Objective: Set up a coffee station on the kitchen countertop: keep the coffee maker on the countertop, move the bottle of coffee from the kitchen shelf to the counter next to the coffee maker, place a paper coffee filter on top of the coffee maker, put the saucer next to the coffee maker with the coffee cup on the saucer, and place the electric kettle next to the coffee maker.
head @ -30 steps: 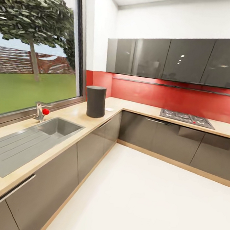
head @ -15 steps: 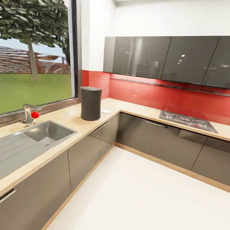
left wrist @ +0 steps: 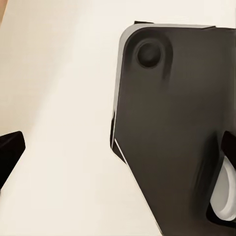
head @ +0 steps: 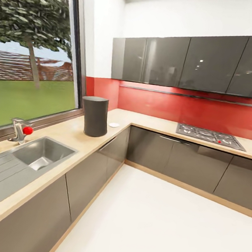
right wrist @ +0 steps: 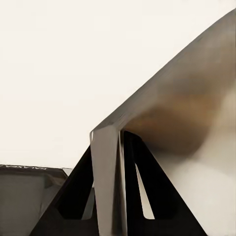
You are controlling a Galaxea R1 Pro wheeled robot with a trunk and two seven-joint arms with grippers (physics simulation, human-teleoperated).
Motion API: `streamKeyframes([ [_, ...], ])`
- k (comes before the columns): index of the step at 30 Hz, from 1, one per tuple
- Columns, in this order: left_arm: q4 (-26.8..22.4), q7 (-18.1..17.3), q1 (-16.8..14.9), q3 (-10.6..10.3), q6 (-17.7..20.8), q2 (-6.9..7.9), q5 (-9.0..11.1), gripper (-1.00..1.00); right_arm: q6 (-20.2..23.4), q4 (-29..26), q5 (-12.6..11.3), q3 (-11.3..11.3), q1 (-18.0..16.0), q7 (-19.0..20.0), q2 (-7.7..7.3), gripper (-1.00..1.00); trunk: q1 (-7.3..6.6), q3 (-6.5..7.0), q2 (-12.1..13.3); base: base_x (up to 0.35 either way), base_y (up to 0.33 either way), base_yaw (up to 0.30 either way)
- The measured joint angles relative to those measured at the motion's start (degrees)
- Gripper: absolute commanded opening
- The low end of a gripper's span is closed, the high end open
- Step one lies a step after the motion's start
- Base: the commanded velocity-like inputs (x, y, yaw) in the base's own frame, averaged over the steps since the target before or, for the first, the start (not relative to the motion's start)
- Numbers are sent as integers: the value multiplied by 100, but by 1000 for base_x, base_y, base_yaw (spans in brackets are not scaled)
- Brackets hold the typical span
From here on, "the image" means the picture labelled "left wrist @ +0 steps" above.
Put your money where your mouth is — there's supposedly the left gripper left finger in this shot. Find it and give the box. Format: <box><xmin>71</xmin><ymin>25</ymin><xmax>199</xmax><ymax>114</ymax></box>
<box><xmin>0</xmin><ymin>131</ymin><xmax>26</xmax><ymax>190</ymax></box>

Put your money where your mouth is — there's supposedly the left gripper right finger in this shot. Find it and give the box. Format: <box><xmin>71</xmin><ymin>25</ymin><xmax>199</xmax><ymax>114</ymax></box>
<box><xmin>221</xmin><ymin>131</ymin><xmax>236</xmax><ymax>170</ymax></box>

